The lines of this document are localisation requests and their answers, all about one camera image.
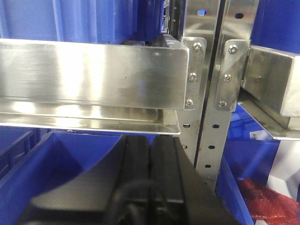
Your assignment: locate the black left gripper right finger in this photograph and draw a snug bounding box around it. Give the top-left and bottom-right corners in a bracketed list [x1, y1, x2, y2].
[150, 135, 239, 225]

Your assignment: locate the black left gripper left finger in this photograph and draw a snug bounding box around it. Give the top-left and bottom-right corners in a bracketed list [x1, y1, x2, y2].
[17, 135, 150, 225]

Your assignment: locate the steel right shelf upright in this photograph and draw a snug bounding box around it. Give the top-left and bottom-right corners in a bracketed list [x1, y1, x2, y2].
[196, 0, 259, 191]

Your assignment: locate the steel shelf upright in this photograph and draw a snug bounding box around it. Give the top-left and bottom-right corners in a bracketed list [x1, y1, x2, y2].
[166, 0, 222, 164]
[196, 0, 259, 191]

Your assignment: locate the steel left shelf beam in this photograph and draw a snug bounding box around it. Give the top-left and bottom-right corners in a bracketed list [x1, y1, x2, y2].
[0, 35, 189, 135]

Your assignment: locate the steel shelf beam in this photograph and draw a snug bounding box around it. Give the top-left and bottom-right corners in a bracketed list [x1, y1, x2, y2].
[239, 45, 300, 141]
[0, 35, 189, 135]

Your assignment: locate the steel right shelf beam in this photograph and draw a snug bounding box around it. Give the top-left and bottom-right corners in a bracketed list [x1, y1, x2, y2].
[239, 45, 300, 141]

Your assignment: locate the steel left shelf upright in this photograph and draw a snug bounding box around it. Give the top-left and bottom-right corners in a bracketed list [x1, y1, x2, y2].
[166, 0, 222, 164]

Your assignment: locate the blue bin lower left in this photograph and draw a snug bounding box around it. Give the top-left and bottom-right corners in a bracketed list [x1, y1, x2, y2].
[0, 127, 127, 225]

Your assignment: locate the blue bin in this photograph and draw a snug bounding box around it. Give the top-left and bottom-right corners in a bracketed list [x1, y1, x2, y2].
[216, 105, 280, 225]
[0, 127, 127, 225]
[0, 0, 164, 44]
[251, 0, 300, 54]

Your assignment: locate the blue bin lower right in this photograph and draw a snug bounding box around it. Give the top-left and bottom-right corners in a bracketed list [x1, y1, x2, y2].
[216, 105, 280, 225]

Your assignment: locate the red bubble wrap bag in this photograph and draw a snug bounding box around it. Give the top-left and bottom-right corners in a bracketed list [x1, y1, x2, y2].
[238, 178, 300, 225]

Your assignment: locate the blue bin upper left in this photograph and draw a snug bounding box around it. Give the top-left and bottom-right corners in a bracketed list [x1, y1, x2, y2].
[0, 0, 164, 44]

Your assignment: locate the blue bin upper right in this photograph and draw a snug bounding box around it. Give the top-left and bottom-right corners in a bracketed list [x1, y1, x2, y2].
[251, 0, 300, 54]

